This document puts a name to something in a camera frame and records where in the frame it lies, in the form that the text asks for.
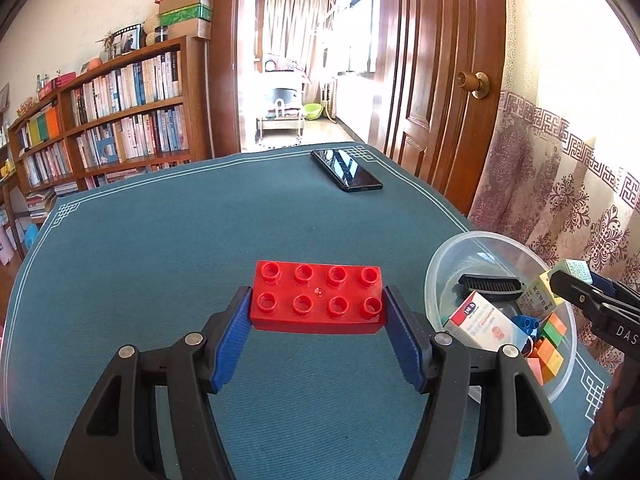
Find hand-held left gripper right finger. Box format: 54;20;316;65
382;285;583;480

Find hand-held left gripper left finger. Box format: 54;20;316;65
54;286;253;480

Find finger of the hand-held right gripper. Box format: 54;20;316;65
590;272;640;308
549;269;640;330

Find small white box teal print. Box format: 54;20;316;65
550;258;593;286

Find yellow and white carton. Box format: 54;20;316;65
515;271;563;316

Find green and orange toy block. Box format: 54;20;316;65
540;312;570;350

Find blue toy brick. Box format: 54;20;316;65
510;314;543;338

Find orange and yellow toy brick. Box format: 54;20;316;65
530;340;566;383

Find white medicine box red label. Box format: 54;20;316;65
441;291;531;356

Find black folding comb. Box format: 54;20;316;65
457;273;526;303

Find clear plastic bowl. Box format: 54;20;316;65
424;231;578;403

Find red toy brick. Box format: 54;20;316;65
248;260;388;336

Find person's right hand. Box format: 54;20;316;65
586;360;640;461

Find patterned purple curtain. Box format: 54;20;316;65
467;0;640;376

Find black smartphone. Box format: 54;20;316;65
310;148;384;193

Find metal cart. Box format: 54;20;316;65
257;87;306;143

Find brass door knob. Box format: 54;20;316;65
457;70;491;100

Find brown wooden door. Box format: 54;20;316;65
367;0;506;216

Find wooden bookshelf with books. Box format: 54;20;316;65
7;35;211;196

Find small dark wooden shelf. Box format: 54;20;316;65
0;110;28;261

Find red flat box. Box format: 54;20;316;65
37;72;76;98

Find tan cardboard box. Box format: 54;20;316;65
167;19;213;40

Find beige room curtain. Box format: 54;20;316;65
265;0;336;71

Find green cardboard box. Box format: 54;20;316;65
160;4;213;28

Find brown cardboard box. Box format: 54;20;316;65
159;0;213;15

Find wooden door frame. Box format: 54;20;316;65
207;0;263;161

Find picture frame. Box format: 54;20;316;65
110;24;143;58

